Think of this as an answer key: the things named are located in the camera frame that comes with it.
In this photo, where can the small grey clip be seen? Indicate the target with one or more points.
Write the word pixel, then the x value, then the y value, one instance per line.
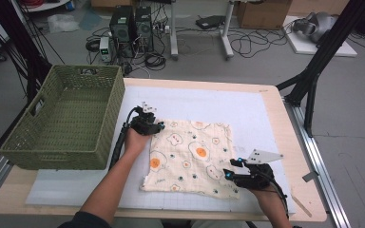
pixel 310 176

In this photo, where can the white grid mat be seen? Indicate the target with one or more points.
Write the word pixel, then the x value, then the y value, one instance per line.
pixel 209 101

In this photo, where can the black metal stand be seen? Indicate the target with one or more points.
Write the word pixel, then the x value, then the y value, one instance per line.
pixel 323 57
pixel 15 41

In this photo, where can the cream egg print cloth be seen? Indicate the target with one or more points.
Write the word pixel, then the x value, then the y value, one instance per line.
pixel 190 158

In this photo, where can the white desk frame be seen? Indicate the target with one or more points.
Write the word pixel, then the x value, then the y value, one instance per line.
pixel 226 38

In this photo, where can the grey headset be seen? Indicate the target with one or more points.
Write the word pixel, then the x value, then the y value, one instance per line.
pixel 316 27

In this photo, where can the person's left hand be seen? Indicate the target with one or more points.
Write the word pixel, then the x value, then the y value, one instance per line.
pixel 135 142

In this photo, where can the cardboard box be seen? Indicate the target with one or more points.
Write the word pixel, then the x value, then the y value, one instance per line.
pixel 263 14

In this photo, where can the person's dark clothing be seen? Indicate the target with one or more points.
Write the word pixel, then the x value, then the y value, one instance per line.
pixel 82 221

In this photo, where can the person's right hand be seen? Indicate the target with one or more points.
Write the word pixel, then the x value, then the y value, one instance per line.
pixel 267 196

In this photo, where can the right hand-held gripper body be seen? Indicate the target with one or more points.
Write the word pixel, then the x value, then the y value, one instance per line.
pixel 258 177

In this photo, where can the black laptop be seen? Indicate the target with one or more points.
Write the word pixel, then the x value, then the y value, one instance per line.
pixel 209 22

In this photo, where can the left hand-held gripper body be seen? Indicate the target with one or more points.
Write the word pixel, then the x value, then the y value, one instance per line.
pixel 142 123

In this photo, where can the white floor board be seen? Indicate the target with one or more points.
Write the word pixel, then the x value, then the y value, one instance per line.
pixel 339 49

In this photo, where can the clear plastic bag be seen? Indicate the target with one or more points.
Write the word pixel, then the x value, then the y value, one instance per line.
pixel 61 22

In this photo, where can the black computer tower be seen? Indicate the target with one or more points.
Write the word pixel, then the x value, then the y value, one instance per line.
pixel 122 28
pixel 144 28

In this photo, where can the green woven basket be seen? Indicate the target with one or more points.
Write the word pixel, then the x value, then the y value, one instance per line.
pixel 76 117

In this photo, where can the thin wooden stick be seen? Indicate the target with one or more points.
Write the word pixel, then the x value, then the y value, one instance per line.
pixel 301 205

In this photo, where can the small white power unit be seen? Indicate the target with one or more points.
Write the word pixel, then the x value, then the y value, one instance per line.
pixel 104 49

